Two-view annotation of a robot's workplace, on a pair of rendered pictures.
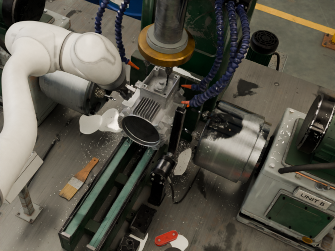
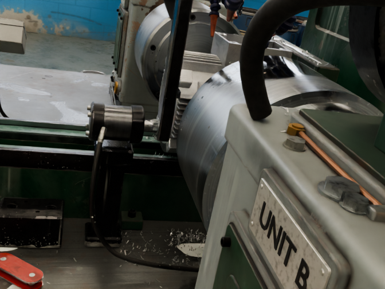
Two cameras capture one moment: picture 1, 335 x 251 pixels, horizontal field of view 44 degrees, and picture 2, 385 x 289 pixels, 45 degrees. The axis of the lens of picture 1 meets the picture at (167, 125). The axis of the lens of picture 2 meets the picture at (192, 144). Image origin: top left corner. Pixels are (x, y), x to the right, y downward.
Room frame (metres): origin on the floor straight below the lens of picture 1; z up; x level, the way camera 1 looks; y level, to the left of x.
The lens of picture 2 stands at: (0.48, -0.64, 1.28)
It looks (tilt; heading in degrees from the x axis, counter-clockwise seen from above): 22 degrees down; 57
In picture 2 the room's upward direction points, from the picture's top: 11 degrees clockwise
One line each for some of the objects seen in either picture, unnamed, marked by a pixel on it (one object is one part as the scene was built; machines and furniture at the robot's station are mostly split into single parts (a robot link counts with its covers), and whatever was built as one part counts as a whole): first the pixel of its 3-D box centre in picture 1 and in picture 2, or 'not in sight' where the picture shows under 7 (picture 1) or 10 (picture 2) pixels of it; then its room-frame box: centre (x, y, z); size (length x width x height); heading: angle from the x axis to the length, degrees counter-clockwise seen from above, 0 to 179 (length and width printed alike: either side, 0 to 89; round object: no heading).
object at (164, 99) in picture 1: (159, 88); (248, 60); (1.02, 0.05, 1.11); 0.12 x 0.11 x 0.07; 164
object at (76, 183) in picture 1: (80, 177); not in sight; (0.77, 0.29, 0.80); 0.21 x 0.05 x 0.01; 158
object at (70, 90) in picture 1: (69, 71); (184, 50); (1.08, 0.40, 1.04); 0.37 x 0.25 x 0.25; 74
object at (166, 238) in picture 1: (166, 238); (17, 272); (0.60, -0.07, 0.81); 0.09 x 0.03 x 0.02; 124
